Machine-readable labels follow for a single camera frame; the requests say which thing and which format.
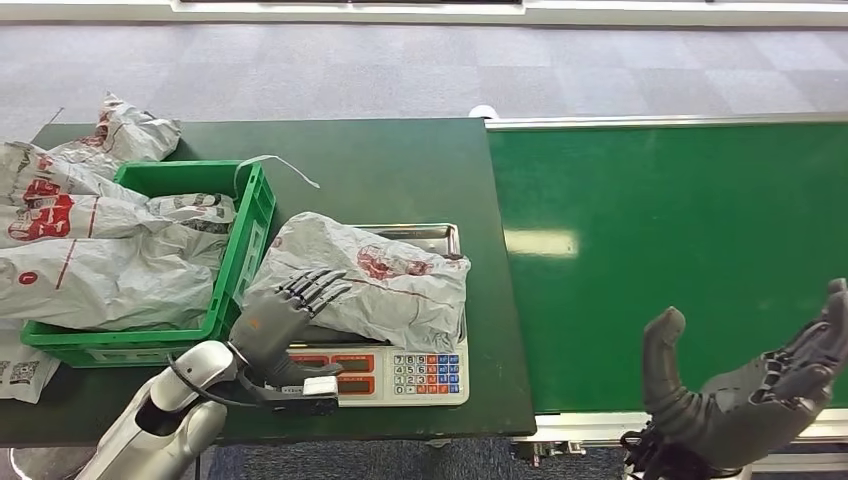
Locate grey mailer package red print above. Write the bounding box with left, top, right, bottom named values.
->
left=241, top=211, right=472, bottom=354

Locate grey mailer large red logo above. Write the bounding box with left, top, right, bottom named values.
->
left=0, top=140, right=172, bottom=250

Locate green plastic basket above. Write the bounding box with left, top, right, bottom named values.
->
left=19, top=160, right=278, bottom=369

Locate white window ledge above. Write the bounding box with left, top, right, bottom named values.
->
left=0, top=0, right=848, bottom=28

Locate crumpled grey mailer package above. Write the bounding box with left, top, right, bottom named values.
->
left=49, top=92, right=182, bottom=177

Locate round metal stand base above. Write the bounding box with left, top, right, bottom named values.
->
left=6, top=447, right=97, bottom=480

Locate dark green table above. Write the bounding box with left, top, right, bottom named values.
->
left=0, top=117, right=538, bottom=448

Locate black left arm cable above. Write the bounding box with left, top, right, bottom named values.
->
left=165, top=354, right=266, bottom=409

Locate green conveyor belt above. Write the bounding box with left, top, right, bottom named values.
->
left=488, top=121, right=848, bottom=415

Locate grey mailer black print label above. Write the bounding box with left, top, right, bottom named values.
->
left=146, top=192, right=238, bottom=234

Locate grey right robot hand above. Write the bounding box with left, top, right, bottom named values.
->
left=641, top=278, right=848, bottom=473

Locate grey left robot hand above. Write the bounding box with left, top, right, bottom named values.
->
left=228, top=268, right=354, bottom=389

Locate white plastic strip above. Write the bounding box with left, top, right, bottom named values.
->
left=233, top=154, right=321, bottom=200

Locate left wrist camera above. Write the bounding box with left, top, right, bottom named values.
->
left=254, top=375, right=340, bottom=417

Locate aluminium conveyor frame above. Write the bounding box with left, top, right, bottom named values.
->
left=483, top=111, right=848, bottom=478

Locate white electronic scale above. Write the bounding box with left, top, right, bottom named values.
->
left=286, top=339, right=471, bottom=408

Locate white mailer with QR code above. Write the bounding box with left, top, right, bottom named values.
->
left=0, top=319, right=62, bottom=405

